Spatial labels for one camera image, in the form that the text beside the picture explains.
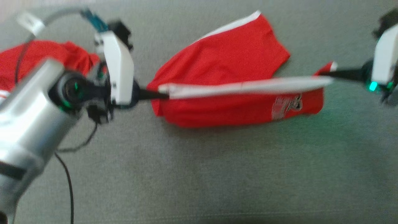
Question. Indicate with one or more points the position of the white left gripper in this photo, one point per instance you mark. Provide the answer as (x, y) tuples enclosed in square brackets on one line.
[(118, 68)]

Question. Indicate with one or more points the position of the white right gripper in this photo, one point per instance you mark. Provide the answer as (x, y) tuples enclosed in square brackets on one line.
[(385, 59)]

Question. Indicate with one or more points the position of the red shorts with white trim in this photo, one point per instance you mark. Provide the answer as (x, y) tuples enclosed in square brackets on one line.
[(233, 56)]

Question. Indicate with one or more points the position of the red and white jersey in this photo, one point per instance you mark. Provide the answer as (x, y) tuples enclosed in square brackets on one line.
[(46, 56)]

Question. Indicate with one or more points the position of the grey sofa seat cushion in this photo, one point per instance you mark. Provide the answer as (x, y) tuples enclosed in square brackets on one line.
[(217, 174)]

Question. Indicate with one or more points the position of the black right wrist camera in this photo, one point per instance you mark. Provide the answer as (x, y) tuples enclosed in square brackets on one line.
[(387, 20)]

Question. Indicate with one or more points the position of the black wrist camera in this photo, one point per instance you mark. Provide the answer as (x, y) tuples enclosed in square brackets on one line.
[(387, 20), (121, 32)]

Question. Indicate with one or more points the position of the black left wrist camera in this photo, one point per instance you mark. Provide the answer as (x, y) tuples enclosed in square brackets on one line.
[(121, 32)]

